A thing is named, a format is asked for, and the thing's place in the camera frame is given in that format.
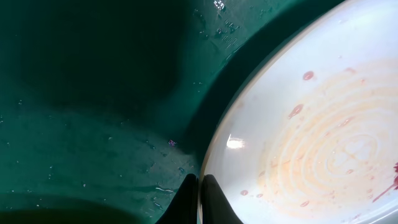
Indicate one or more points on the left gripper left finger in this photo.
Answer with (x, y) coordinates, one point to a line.
(183, 207)

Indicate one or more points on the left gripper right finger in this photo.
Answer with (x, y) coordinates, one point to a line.
(215, 206)

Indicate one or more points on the white plate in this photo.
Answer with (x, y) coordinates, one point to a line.
(312, 138)

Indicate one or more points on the teal plastic tray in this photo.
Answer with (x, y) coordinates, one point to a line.
(106, 106)

